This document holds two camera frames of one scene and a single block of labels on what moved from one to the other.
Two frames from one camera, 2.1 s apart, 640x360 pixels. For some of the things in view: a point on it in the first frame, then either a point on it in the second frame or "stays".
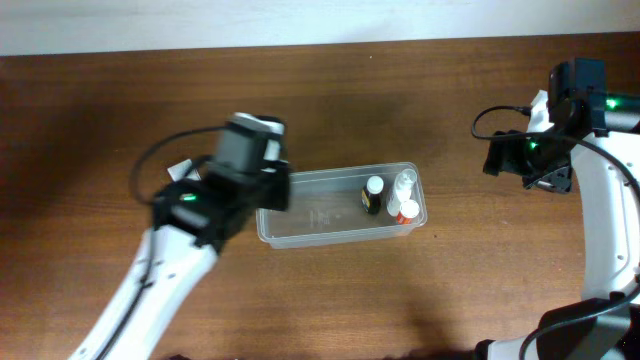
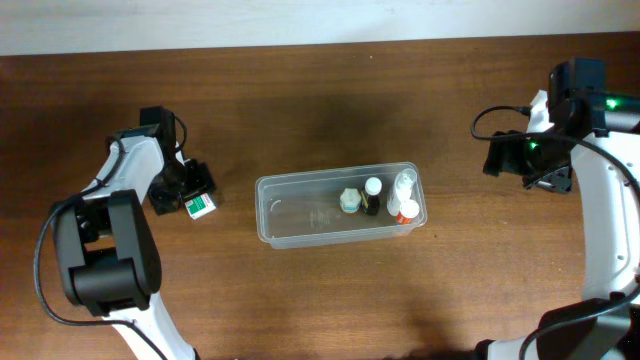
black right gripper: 498,154 stays
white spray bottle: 402,190 stays
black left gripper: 273,185 → 181,188
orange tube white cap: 409,209 stays
